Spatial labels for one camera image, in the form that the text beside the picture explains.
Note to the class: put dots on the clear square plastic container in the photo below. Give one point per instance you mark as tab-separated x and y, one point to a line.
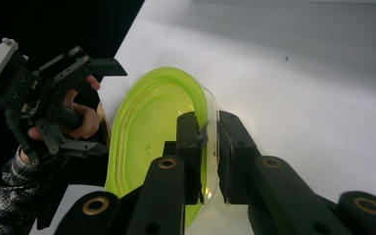
212	107

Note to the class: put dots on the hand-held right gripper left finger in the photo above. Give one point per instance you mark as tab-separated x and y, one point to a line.
189	156

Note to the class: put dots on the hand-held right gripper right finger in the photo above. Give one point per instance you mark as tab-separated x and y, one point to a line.
241	163

